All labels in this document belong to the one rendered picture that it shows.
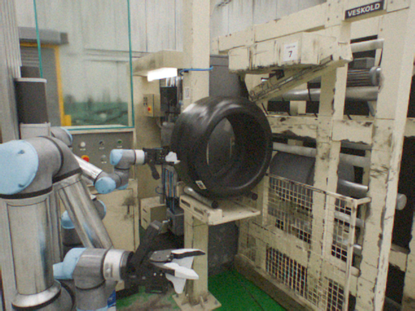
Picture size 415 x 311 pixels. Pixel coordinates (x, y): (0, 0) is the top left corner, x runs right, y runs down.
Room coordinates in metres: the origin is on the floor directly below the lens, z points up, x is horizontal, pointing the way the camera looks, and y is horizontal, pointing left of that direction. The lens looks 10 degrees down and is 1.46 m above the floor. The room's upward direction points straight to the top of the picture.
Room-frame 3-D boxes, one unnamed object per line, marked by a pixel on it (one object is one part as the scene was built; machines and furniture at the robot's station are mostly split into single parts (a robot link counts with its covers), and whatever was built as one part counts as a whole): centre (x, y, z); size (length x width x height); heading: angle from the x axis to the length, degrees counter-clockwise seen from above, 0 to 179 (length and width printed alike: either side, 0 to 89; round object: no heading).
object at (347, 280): (1.76, -0.50, 0.65); 0.90 x 0.02 x 0.70; 30
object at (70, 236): (1.34, 0.60, 0.88); 0.13 x 0.12 x 0.14; 170
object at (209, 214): (1.72, 0.03, 0.83); 0.36 x 0.09 x 0.06; 30
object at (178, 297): (2.00, 0.05, 0.02); 0.27 x 0.27 x 0.04; 30
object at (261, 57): (1.83, -0.41, 1.71); 0.61 x 0.25 x 0.15; 30
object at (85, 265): (0.72, 0.30, 1.04); 0.11 x 0.08 x 0.09; 84
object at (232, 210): (1.79, -0.10, 0.80); 0.37 x 0.36 x 0.02; 120
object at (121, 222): (2.11, 0.81, 0.63); 0.56 x 0.41 x 1.27; 120
